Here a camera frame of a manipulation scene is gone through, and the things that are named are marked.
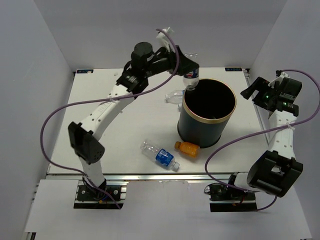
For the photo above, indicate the right blue table sticker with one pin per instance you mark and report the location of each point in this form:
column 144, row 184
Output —
column 233, row 69

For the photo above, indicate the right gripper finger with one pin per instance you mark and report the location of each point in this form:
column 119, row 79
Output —
column 261, row 99
column 262, row 87

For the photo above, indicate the orange plastic bottle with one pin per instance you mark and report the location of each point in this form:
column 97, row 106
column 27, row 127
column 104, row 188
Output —
column 187, row 148

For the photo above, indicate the aluminium front rail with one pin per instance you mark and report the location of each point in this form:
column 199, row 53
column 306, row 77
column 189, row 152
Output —
column 136, row 177

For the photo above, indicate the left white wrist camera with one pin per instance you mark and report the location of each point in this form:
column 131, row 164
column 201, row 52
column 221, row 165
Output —
column 162, row 38

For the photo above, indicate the dark round bin gold rim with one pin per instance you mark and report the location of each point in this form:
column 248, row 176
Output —
column 205, row 112

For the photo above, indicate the blue table sticker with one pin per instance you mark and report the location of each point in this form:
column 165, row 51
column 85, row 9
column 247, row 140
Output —
column 84, row 71
column 233, row 69

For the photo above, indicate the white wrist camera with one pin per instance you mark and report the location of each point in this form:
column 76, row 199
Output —
column 275, row 83
column 162, row 38

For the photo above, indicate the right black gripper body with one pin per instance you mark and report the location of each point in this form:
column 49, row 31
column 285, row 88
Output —
column 271, row 93

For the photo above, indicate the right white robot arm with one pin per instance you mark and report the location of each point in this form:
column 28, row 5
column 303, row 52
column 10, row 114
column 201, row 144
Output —
column 277, row 168

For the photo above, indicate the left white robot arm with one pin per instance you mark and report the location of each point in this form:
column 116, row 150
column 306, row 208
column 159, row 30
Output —
column 84, row 136

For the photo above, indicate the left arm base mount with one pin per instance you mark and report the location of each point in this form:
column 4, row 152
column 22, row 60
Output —
column 86, row 198

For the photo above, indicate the clear bottle white cap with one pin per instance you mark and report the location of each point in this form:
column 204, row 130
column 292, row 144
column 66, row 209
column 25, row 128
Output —
column 175, row 97

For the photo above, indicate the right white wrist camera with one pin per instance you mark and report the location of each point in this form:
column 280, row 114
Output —
column 275, row 83

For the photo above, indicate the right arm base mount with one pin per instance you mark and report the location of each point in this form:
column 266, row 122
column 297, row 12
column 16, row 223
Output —
column 226, row 199

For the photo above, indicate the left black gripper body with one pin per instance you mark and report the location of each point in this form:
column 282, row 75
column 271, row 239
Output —
column 163, row 63

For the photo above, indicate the pepsi label plastic bottle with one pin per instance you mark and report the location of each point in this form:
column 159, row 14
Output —
column 191, row 79

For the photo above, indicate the left blue table sticker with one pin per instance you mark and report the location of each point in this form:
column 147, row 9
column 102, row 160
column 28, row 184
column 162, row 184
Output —
column 84, row 71

